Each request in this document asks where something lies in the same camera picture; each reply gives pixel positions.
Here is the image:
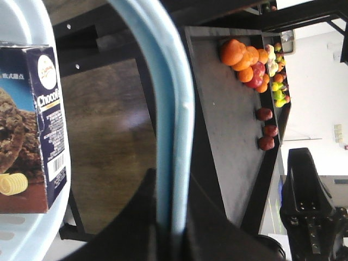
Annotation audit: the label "light blue plastic basket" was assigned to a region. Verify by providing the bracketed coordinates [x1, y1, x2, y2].
[1, 1, 194, 260]

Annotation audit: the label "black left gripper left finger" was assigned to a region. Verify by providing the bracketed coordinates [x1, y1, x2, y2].
[62, 169, 170, 260]

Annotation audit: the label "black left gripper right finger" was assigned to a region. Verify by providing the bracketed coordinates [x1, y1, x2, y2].
[182, 177, 283, 260]

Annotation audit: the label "far wooden produce stand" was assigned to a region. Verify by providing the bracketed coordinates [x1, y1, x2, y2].
[53, 1, 347, 238]

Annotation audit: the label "dark blue Chocofello cookie box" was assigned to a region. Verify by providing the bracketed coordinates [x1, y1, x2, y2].
[1, 44, 67, 214]

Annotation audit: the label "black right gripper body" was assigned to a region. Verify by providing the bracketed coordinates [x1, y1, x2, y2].
[279, 148, 347, 260]

